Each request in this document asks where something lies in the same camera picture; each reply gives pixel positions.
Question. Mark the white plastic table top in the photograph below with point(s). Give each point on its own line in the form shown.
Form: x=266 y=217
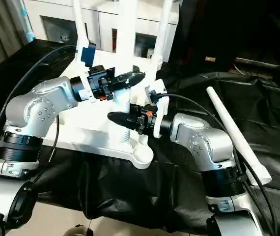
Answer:
x=81 y=132

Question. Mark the white plastic table leg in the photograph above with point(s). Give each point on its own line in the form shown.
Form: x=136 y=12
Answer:
x=233 y=132
x=162 y=29
x=126 y=34
x=79 y=24

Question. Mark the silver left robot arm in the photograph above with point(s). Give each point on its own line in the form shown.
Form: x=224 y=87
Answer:
x=37 y=108

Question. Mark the white glass-door cabinet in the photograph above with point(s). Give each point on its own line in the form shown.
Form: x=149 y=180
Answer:
x=100 y=17

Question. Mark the small orange label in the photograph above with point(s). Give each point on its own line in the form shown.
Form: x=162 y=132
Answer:
x=210 y=59

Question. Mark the teal plastic object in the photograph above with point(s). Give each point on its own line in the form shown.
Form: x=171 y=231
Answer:
x=28 y=22

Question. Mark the grey curtain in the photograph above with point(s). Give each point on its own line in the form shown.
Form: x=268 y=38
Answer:
x=2 y=29

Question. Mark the black table mat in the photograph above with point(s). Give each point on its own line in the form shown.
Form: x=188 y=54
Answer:
x=267 y=108

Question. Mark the long black bar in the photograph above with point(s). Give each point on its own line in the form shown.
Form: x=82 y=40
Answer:
x=267 y=62

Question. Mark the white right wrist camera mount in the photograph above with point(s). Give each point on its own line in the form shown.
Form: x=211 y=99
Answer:
x=159 y=103

